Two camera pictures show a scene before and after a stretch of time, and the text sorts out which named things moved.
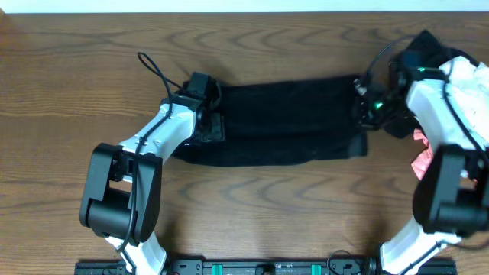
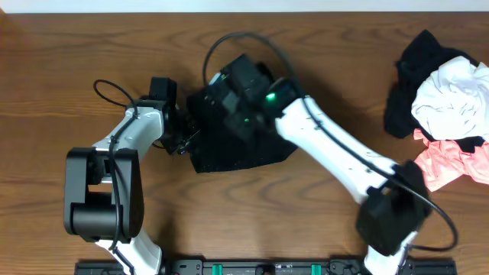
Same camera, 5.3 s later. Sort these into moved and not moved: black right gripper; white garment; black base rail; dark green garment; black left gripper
Moved: black right gripper; black left gripper
Not moved: dark green garment; black base rail; white garment
